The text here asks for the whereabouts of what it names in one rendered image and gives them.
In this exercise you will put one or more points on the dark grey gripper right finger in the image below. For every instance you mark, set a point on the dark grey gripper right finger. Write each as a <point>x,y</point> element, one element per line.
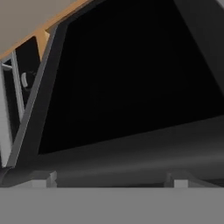
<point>178,176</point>

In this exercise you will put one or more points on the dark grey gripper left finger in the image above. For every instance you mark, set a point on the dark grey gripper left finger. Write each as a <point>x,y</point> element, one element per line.
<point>43,176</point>

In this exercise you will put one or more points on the dark grey fridge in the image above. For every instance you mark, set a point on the dark grey fridge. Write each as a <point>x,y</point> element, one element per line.
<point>122,87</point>

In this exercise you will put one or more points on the small white round object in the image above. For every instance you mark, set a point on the small white round object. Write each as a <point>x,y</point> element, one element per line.
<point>24,80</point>

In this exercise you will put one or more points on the light wooden cupboard panel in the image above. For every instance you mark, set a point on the light wooden cupboard panel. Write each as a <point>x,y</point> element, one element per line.
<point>43,38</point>

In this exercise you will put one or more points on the pale grey metal frame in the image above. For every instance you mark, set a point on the pale grey metal frame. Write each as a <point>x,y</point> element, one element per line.
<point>5,122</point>

